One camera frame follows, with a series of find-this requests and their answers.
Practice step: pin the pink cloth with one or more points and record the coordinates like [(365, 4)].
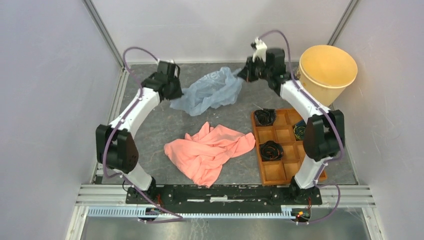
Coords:
[(200, 157)]

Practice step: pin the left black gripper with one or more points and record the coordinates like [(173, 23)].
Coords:
[(178, 93)]

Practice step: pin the aluminium frame rail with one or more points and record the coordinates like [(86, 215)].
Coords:
[(120, 201)]

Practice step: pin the blue plastic trash bag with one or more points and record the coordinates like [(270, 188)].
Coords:
[(213, 90)]

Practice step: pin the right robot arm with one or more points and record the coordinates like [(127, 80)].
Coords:
[(323, 139)]

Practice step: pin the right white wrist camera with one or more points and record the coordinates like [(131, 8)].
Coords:
[(259, 50)]

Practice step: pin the black rolled sock top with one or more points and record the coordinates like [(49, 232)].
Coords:
[(264, 117)]

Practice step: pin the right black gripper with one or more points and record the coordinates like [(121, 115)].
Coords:
[(247, 74)]

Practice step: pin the yellow trash bin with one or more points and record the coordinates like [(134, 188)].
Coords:
[(325, 71)]

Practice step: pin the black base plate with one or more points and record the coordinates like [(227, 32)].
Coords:
[(231, 199)]

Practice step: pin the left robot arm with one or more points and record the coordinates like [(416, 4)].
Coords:
[(115, 146)]

